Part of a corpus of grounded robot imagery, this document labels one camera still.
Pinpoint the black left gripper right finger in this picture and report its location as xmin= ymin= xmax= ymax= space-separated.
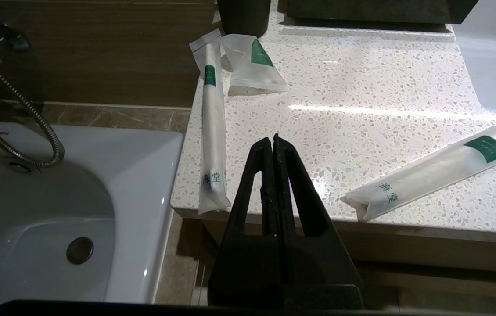
xmin=273 ymin=133 xmax=365 ymax=309

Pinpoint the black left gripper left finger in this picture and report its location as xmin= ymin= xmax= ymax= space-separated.
xmin=208 ymin=138 xmax=283 ymax=308

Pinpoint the black plastic cup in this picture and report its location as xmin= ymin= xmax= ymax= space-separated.
xmin=216 ymin=0 xmax=272 ymax=38

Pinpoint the black amenity drawer box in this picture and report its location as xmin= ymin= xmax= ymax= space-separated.
xmin=287 ymin=0 xmax=479 ymax=25

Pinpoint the white bathtub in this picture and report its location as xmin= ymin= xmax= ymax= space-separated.
xmin=0 ymin=122 xmax=184 ymax=316

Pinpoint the long slim toothbrush packet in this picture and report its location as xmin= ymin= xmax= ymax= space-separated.
xmin=189 ymin=29 xmax=231 ymax=215

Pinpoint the wide toothbrush packet green label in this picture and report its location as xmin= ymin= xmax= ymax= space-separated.
xmin=341 ymin=115 xmax=496 ymax=222

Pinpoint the round bathtub drain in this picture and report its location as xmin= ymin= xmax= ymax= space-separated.
xmin=66 ymin=237 xmax=94 ymax=265

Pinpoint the small square green-label packet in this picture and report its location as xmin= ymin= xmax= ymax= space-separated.
xmin=221 ymin=34 xmax=289 ymax=96

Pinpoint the white ceramic sink basin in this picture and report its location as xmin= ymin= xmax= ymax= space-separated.
xmin=453 ymin=0 xmax=496 ymax=116

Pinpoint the chrome bathtub tap fixture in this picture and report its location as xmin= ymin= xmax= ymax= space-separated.
xmin=0 ymin=21 xmax=32 ymax=66

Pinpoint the metal shower hose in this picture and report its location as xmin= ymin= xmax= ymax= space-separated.
xmin=0 ymin=42 xmax=65 ymax=168

